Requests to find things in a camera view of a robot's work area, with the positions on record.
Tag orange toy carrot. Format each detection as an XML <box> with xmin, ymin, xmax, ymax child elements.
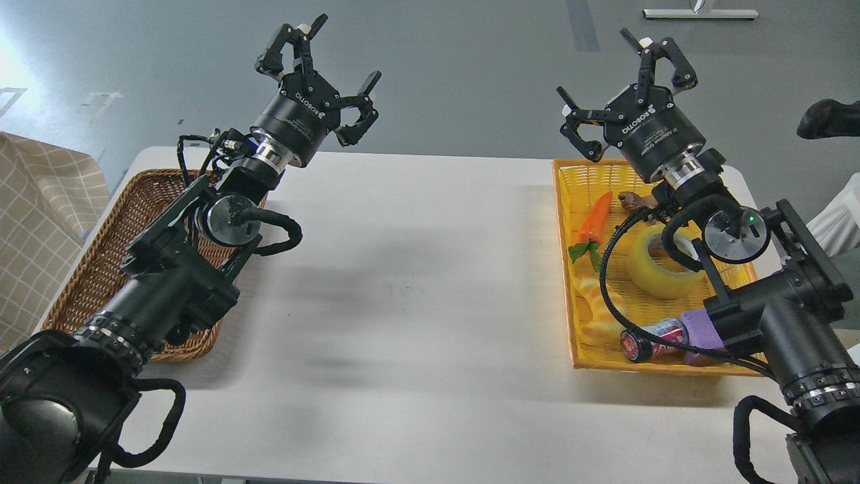
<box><xmin>568</xmin><ymin>191</ymin><xmax>613</xmax><ymax>273</ymax></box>

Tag purple foam block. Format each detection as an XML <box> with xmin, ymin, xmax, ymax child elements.
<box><xmin>679</xmin><ymin>308</ymin><xmax>723</xmax><ymax>367</ymax></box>

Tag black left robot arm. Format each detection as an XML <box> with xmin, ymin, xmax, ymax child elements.
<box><xmin>2</xmin><ymin>13</ymin><xmax>381</xmax><ymax>483</ymax></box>

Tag white trouser leg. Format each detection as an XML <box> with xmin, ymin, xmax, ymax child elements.
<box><xmin>806</xmin><ymin>173</ymin><xmax>859</xmax><ymax>257</ymax></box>

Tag toy croissant bread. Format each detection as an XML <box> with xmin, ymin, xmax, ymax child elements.
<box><xmin>574</xmin><ymin>274</ymin><xmax>625</xmax><ymax>347</ymax></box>

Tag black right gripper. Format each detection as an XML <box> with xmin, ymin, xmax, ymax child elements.
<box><xmin>556</xmin><ymin>28</ymin><xmax>707</xmax><ymax>184</ymax></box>

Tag yellow tape roll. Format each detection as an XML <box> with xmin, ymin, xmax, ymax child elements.
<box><xmin>626</xmin><ymin>225</ymin><xmax>704</xmax><ymax>300</ymax></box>

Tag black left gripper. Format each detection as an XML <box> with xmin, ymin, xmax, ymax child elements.
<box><xmin>251</xmin><ymin>13</ymin><xmax>382</xmax><ymax>169</ymax></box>

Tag beige checkered cloth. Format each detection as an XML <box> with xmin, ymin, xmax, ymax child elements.
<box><xmin>1</xmin><ymin>132</ymin><xmax>110</xmax><ymax>350</ymax></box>

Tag black shoe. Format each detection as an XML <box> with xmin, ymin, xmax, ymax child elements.
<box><xmin>796</xmin><ymin>99</ymin><xmax>859</xmax><ymax>140</ymax></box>

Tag brown toy lion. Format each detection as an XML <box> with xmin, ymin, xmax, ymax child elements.
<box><xmin>617</xmin><ymin>191</ymin><xmax>658</xmax><ymax>212</ymax></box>

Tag yellow plastic basket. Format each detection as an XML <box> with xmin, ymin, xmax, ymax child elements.
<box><xmin>553</xmin><ymin>159</ymin><xmax>755</xmax><ymax>376</ymax></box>

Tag brown wicker basket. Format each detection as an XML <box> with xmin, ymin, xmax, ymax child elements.
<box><xmin>41</xmin><ymin>167</ymin><xmax>277</xmax><ymax>374</ymax></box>

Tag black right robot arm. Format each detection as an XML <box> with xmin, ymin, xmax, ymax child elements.
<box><xmin>557</xmin><ymin>30</ymin><xmax>858</xmax><ymax>483</ymax></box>

